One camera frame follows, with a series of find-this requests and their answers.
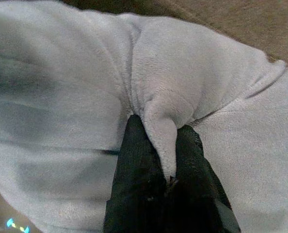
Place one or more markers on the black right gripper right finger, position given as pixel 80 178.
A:
pixel 195 184

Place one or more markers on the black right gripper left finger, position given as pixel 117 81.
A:
pixel 136 174

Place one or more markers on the white fleece pillow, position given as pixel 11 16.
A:
pixel 73 102

